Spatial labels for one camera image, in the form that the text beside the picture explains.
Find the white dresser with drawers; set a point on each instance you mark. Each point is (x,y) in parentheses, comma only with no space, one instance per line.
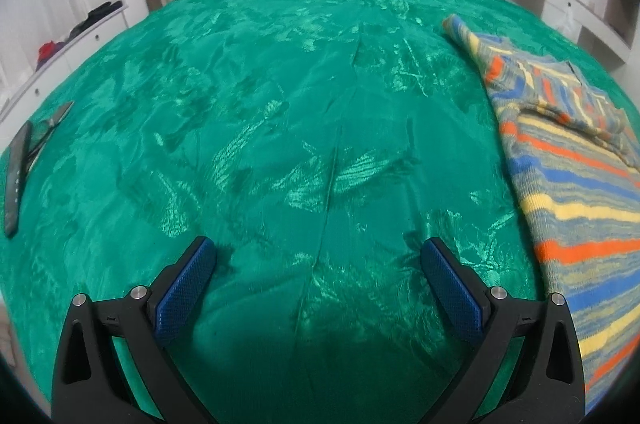
(30,96)

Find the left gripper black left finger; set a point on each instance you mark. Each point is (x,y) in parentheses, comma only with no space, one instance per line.
(89,385)

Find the striped knit sweater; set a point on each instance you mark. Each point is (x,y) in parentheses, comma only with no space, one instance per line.
(573,159)

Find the red cloth on dresser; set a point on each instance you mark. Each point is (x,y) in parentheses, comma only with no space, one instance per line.
(47,51)

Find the dark flat phone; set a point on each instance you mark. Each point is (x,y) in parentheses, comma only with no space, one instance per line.
(43,131)

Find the black clothes on dresser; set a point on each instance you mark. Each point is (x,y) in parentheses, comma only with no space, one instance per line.
(94,16)

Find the white wall shelf desk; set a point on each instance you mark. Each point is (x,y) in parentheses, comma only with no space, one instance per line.
(607,27)

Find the white plastic bag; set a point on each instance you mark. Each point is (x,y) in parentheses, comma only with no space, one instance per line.
(567,25)

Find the green plush blanket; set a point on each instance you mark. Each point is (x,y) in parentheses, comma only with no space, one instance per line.
(317,143)

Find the dark remote control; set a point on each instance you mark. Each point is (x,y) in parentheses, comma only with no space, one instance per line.
(16,178)

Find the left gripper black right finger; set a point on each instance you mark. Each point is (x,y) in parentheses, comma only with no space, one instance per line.
(547,384)

